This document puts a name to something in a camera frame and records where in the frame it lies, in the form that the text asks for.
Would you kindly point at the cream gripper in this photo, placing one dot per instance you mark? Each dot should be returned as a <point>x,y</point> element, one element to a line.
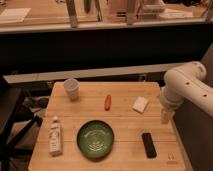
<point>166,115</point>

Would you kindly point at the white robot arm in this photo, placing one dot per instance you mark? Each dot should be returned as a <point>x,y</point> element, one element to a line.
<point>185,82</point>

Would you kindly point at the white ceramic cup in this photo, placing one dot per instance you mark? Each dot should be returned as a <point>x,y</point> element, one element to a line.
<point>71,87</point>

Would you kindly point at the white sponge block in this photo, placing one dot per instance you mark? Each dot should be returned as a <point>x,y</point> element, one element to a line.
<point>140,104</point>

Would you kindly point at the orange carrot toy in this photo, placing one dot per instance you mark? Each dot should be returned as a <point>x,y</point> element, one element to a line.
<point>107,104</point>

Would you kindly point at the green bowl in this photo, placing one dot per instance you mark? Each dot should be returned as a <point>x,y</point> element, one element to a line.
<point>95,139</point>

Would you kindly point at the white glue bottle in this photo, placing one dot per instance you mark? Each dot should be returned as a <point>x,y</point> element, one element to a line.
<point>55,137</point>

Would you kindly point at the black chair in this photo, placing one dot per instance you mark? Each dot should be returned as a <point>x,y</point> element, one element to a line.
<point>11,111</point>

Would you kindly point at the white paper sheet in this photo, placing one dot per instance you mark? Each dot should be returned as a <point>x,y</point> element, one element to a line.
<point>15,15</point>

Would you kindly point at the grey metal post right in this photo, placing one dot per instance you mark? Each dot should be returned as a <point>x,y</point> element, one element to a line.
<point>130,11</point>

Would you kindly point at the grey metal post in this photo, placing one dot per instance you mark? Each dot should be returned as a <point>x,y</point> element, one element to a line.
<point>130,11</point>
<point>72,13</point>

